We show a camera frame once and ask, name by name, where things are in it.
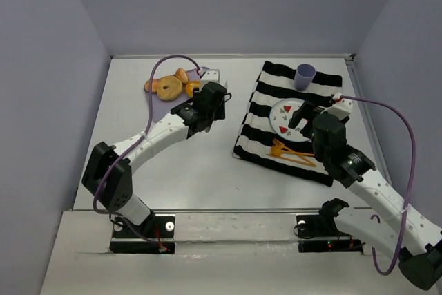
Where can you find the lavender plastic tray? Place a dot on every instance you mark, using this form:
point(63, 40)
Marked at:
point(161, 108)

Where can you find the small glazed bread roll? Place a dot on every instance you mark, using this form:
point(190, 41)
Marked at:
point(182, 75)

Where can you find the metal table edge rail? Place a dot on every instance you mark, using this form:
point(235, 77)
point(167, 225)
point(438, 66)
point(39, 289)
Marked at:
point(345, 56)

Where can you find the large beige bagel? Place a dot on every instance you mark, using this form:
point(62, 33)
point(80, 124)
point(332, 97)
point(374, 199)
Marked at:
point(169, 88)

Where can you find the black white striped cloth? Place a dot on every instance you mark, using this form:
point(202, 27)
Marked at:
point(255, 138)

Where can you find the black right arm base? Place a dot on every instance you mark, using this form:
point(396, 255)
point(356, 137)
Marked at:
point(318, 233)

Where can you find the orange plastic fork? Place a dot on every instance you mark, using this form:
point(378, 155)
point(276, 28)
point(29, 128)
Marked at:
point(278, 143)

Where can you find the watermelon pattern plate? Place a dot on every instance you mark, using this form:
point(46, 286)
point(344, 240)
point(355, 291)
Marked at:
point(280, 116)

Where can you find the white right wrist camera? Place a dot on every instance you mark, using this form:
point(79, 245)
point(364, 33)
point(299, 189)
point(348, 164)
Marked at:
point(340, 107)

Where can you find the pale round bread bun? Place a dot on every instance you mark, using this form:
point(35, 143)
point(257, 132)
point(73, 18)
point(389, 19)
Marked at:
point(151, 85)

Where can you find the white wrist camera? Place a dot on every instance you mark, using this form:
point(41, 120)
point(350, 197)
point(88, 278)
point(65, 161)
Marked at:
point(340, 107)
point(210, 75)

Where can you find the orange glazed donut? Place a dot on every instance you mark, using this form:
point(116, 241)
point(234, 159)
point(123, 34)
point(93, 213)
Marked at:
point(190, 87)

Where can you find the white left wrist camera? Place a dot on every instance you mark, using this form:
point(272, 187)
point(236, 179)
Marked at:
point(210, 75)

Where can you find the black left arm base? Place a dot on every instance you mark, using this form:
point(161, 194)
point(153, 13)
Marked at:
point(156, 237)

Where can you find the orange plastic spoon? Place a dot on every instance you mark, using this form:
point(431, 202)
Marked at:
point(278, 151)

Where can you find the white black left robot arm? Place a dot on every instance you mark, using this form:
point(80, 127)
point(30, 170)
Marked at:
point(109, 171)

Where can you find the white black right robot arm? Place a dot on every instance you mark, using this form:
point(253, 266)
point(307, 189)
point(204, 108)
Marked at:
point(396, 229)

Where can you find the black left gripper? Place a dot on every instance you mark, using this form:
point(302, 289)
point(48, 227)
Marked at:
point(219, 109)

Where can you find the lavender plastic cup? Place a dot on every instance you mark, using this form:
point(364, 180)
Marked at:
point(304, 76)

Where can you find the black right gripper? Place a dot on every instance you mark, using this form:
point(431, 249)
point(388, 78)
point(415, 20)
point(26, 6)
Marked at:
point(304, 115)

